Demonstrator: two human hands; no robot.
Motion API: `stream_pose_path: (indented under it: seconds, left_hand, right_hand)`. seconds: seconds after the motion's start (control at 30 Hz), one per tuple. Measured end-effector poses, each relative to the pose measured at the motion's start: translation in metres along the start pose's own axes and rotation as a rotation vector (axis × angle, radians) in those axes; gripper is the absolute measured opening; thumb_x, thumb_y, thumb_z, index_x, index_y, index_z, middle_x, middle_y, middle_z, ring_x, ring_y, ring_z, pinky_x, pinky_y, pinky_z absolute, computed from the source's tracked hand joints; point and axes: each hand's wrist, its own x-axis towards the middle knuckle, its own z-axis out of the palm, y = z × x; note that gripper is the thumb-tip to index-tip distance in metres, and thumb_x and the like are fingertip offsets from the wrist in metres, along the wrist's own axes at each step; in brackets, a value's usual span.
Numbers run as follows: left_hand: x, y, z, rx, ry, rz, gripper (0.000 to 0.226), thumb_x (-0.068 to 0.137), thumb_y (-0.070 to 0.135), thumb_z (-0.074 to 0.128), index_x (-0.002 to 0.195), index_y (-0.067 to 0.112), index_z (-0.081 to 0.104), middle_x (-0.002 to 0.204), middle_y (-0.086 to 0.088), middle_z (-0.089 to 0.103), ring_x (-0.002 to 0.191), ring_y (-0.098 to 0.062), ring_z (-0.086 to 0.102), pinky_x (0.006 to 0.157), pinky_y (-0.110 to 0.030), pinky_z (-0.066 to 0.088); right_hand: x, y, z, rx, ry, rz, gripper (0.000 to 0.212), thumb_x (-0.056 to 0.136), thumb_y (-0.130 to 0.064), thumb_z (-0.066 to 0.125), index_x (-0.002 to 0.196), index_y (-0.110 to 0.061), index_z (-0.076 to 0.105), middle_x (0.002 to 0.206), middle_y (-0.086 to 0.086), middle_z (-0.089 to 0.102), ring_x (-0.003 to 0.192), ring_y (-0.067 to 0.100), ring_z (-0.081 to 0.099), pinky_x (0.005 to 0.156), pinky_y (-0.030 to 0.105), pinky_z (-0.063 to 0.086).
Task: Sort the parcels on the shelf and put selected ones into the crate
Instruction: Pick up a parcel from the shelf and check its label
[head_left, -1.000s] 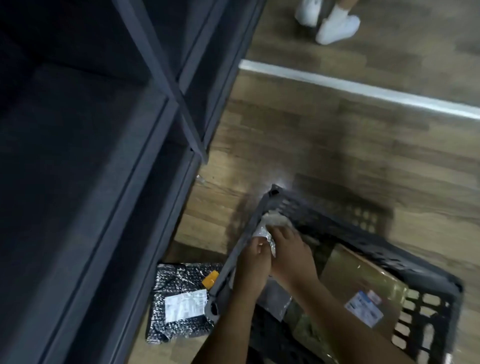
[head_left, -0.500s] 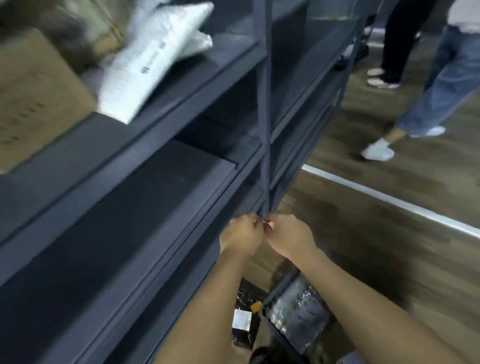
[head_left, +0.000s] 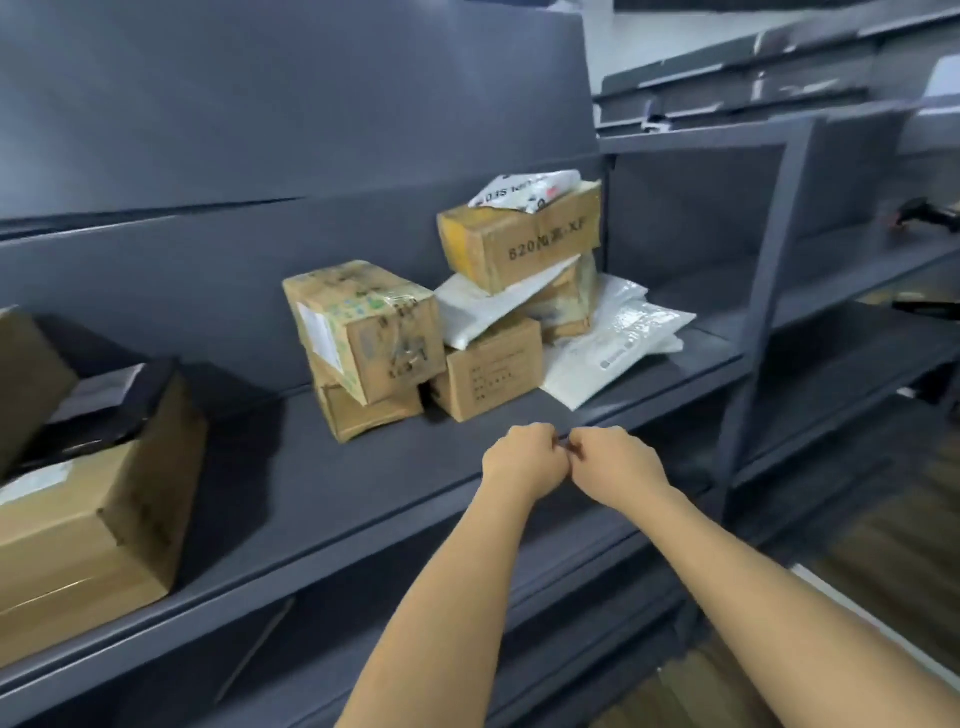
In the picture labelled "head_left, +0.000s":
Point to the black printed small cardboard box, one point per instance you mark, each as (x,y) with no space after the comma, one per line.
(487,375)

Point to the white paper sheet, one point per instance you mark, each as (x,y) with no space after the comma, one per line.
(943,75)

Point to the person's left hand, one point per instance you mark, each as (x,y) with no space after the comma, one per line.
(525,461)

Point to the person's right forearm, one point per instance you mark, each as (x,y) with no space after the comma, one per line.
(795,622)

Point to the long black lettered cardboard box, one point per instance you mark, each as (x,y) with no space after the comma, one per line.
(525,247)

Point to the white black-lettered poly bag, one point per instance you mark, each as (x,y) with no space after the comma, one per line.
(525,191)

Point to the black handheld scanner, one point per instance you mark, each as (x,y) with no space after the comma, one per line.
(926,214)

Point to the person's right hand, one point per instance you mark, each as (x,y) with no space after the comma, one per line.
(622,465)

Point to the large white poly mailer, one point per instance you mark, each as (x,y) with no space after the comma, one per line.
(615,345)

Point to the person's left forearm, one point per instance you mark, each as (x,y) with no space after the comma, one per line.
(442,615)

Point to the white label tall cardboard box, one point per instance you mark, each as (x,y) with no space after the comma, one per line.
(367,330)

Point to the red logo cardboard box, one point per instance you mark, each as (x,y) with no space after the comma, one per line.
(97,547)

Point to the medium brown cardboard box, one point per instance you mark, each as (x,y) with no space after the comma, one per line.
(30,382)

